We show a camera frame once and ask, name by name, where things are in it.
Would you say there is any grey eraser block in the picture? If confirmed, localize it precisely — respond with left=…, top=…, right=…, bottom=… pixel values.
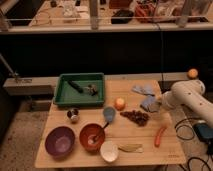
left=148, top=102, right=161, bottom=113

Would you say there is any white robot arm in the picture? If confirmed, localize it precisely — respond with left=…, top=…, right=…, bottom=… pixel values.
left=160, top=79, right=213, bottom=128

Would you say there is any green plastic tray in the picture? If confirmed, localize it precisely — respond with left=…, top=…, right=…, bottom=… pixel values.
left=53, top=73, right=105, bottom=107

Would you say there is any orange apple fruit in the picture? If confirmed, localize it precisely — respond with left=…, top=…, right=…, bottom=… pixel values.
left=114, top=98, right=126, bottom=111

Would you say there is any black marker pen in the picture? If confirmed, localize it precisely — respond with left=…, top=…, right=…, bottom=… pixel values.
left=68, top=80, right=83, bottom=93

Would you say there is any light blue cloth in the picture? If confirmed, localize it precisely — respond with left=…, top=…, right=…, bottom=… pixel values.
left=132, top=85, right=154, bottom=96

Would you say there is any blue sponge block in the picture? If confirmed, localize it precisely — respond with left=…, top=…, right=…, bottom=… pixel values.
left=140, top=95, right=156, bottom=110

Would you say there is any red bowl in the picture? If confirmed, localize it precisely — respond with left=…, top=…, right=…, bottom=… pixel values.
left=79, top=123, right=105, bottom=152

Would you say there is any dark grape bunch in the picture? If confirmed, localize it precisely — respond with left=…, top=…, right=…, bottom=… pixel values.
left=120, top=110, right=150, bottom=126

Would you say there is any wooden table board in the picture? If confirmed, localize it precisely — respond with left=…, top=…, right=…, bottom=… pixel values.
left=35, top=80, right=186, bottom=168

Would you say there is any white small bowl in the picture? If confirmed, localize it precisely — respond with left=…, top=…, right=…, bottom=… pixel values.
left=100, top=141, right=119, bottom=163

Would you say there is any black object on shelf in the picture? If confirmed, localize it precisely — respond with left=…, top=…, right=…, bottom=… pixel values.
left=111, top=9, right=134, bottom=24

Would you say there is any purple bowl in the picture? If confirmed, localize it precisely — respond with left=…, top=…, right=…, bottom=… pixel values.
left=45, top=126, right=75, bottom=158

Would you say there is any red tool on shelf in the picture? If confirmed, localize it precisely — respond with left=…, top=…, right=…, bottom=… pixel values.
left=135, top=3, right=154, bottom=23

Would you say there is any orange ball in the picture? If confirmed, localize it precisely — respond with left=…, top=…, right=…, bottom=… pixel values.
left=187, top=68, right=198, bottom=79

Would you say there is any black power adapter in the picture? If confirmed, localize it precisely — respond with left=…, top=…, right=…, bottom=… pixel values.
left=193, top=123, right=213, bottom=142

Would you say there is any grey metal bracket clamp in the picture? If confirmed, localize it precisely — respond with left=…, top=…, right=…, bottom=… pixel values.
left=0, top=53, right=32, bottom=83

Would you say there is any black cable on floor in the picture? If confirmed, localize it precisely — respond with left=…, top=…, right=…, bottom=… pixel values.
left=174, top=116, right=213, bottom=171

